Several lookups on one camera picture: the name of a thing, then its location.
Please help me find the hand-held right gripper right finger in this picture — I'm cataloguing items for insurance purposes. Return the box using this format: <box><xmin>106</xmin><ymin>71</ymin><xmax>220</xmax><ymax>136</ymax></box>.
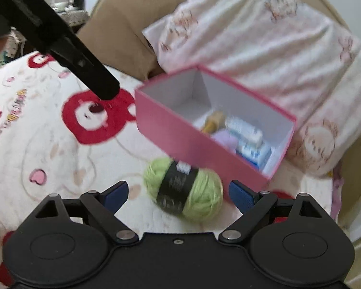
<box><xmin>219</xmin><ymin>179</ymin><xmax>324</xmax><ymax>244</ymax></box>

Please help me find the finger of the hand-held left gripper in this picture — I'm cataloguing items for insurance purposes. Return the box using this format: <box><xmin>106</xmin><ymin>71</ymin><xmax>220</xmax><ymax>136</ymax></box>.
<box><xmin>49</xmin><ymin>35</ymin><xmax>121</xmax><ymax>100</ymax></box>

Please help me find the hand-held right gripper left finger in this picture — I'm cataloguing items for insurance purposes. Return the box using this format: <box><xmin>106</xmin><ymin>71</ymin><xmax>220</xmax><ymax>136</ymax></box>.
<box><xmin>34</xmin><ymin>181</ymin><xmax>138</xmax><ymax>245</ymax></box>

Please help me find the blue and white packet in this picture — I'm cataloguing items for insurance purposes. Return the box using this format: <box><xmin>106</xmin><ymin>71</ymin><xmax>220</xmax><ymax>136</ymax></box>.
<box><xmin>235</xmin><ymin>140</ymin><xmax>274</xmax><ymax>171</ymax></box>

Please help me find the green yarn ball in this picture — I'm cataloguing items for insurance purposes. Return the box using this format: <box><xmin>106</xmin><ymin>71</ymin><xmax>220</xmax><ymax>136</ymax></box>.
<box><xmin>143</xmin><ymin>157</ymin><xmax>224</xmax><ymax>224</ymax></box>

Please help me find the small blue and white box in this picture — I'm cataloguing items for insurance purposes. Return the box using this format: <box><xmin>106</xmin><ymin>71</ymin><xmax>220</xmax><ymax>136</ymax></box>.
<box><xmin>224</xmin><ymin>116</ymin><xmax>264</xmax><ymax>146</ymax></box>

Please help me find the gold microphone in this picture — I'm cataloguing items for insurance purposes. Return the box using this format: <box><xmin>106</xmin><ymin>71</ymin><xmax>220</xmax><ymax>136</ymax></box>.
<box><xmin>201</xmin><ymin>111</ymin><xmax>227</xmax><ymax>135</ymax></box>

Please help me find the pink cardboard box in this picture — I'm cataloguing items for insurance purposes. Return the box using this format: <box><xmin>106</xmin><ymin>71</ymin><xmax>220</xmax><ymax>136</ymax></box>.
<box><xmin>134</xmin><ymin>64</ymin><xmax>297</xmax><ymax>194</ymax></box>

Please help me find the cluttered side table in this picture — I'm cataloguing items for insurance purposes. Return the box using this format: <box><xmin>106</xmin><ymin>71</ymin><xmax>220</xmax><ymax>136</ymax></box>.
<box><xmin>46</xmin><ymin>0</ymin><xmax>91</xmax><ymax>33</ymax></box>

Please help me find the brown pillow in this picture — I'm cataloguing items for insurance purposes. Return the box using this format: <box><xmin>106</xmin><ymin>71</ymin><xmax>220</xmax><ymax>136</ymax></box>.
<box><xmin>77</xmin><ymin>0</ymin><xmax>187</xmax><ymax>80</ymax></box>

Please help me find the red bear printed blanket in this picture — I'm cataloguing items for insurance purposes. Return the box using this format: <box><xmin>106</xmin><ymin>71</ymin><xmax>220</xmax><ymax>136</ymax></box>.
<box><xmin>0</xmin><ymin>51</ymin><xmax>334</xmax><ymax>287</ymax></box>

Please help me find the white pink floral pillow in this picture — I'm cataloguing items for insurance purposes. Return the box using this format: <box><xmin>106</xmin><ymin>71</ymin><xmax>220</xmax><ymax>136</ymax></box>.
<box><xmin>142</xmin><ymin>0</ymin><xmax>361</xmax><ymax>177</ymax></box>

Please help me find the beige bed headboard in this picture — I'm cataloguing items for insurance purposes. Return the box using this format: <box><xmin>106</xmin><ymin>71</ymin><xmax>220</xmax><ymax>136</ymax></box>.
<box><xmin>90</xmin><ymin>0</ymin><xmax>361</xmax><ymax>55</ymax></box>

